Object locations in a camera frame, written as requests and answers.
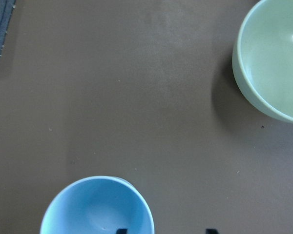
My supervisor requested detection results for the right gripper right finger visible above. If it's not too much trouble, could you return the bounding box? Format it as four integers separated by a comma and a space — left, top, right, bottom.
205, 229, 217, 234

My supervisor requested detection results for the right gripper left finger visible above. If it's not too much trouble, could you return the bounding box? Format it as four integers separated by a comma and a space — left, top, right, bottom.
116, 228, 127, 234

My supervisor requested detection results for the blue cup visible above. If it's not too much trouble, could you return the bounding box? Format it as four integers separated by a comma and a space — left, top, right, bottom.
40, 175, 155, 234

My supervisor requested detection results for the green bowl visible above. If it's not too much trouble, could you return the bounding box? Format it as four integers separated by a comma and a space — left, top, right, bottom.
232, 0, 293, 123

